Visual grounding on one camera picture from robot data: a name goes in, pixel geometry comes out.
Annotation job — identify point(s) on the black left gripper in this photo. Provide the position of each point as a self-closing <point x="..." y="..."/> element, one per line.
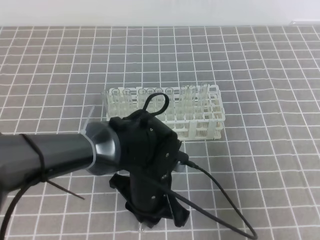
<point x="149" y="150"/>

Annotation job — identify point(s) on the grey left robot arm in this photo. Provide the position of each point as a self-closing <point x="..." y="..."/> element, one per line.
<point x="64" y="153"/>

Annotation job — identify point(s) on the clear test tube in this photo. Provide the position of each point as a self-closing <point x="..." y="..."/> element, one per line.
<point x="170" y="112"/>
<point x="141" y="97"/>
<point x="150" y="91"/>
<point x="127" y="96"/>
<point x="183" y="98"/>
<point x="191" y="101"/>
<point x="202" y="95"/>
<point x="117" y="101"/>
<point x="158" y="100"/>

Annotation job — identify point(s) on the white test tube rack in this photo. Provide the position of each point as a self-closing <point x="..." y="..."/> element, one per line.
<point x="207" y="128"/>

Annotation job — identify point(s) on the grey checked tablecloth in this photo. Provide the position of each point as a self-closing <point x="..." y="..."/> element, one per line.
<point x="268" y="157"/>

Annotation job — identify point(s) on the white zip tie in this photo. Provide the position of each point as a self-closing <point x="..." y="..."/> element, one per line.
<point x="84" y="133"/>

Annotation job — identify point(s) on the black zip tie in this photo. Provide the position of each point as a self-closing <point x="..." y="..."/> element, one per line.
<point x="43" y="175"/>

